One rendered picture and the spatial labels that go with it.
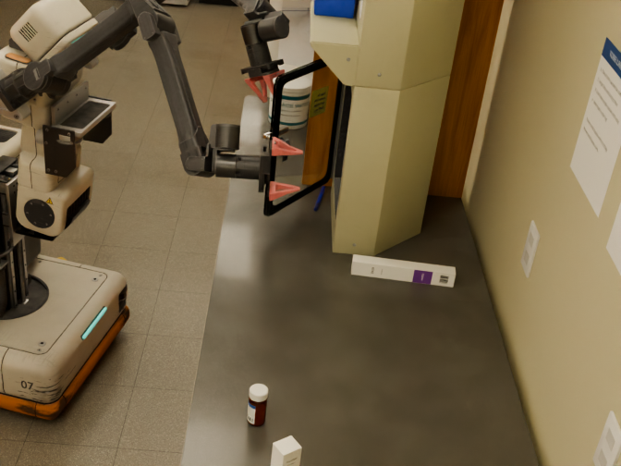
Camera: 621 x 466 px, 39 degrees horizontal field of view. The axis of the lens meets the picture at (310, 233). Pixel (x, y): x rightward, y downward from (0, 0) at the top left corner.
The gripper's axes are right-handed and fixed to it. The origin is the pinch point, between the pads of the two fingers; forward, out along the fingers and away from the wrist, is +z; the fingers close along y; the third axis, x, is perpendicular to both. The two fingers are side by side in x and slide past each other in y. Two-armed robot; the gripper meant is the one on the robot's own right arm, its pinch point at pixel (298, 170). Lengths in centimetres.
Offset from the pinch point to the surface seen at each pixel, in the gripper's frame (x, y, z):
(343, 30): 18.0, 29.6, 8.8
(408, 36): 7.4, 32.5, 23.3
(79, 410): 44, -119, -68
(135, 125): 278, -113, -86
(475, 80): 45, 10, 49
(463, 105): 45, 2, 47
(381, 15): 7.3, 36.9, 16.3
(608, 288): -62, 11, 54
